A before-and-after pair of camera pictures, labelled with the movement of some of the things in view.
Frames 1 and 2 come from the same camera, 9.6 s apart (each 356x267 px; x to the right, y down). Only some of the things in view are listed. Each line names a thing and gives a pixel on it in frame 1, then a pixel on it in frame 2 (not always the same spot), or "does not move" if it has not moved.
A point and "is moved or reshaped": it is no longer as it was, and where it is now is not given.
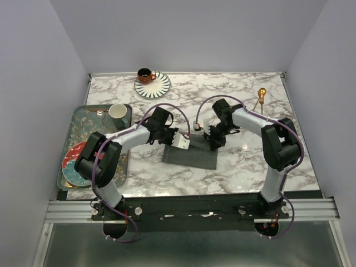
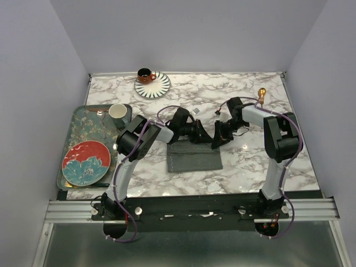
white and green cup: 117,113 does not move
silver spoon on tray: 100,114 does not move
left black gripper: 172,130 → 199,136
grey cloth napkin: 198,154 is moved or reshaped
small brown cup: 145,75 does not move
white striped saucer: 155,89 does not move
